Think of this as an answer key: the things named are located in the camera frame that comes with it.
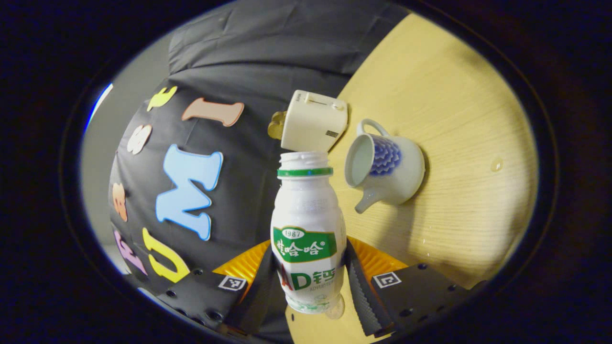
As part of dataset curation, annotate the white green-label water bottle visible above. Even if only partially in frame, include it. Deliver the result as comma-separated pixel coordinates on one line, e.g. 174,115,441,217
270,151,347,315

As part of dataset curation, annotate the white blue-flower teacup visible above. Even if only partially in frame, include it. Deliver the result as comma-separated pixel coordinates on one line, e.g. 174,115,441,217
344,118,426,214

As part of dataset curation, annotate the white toaster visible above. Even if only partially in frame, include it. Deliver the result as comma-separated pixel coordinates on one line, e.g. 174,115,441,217
281,90,349,152

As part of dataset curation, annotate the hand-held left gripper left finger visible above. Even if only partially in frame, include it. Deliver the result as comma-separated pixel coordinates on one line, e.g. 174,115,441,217
157,240,277,337

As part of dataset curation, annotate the brown bread slice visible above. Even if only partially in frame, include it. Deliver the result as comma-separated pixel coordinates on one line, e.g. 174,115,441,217
267,111,287,140

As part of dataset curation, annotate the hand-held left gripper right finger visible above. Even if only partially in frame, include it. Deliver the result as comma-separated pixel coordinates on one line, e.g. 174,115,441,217
345,237,484,338

